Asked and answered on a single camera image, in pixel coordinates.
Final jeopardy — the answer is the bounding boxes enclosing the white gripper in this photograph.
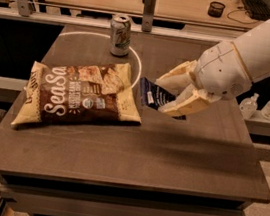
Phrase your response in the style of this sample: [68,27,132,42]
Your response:
[155,41,252,117]

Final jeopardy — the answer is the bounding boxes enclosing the blue rxbar blueberry bar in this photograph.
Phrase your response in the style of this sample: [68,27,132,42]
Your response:
[139,77,176,111]

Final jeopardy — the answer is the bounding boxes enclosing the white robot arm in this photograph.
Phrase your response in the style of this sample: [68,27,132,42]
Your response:
[156,20,270,117]

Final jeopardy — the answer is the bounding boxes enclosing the brown sea salt chip bag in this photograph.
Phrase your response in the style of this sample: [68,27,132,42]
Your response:
[12,62,141,125]

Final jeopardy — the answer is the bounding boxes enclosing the black mesh cup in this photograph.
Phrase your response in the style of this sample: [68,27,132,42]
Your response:
[208,1,225,18]

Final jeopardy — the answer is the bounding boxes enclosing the green soda can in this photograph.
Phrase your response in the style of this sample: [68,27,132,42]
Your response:
[110,14,131,57]

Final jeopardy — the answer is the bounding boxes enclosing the black keyboard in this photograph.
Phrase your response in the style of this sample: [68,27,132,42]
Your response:
[242,0,270,21]

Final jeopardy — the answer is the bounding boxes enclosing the black cable on desk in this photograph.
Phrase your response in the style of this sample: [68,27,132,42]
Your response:
[225,5,263,28]

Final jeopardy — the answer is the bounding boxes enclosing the metal rail bracket middle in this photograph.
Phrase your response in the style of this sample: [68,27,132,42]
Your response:
[141,0,156,32]

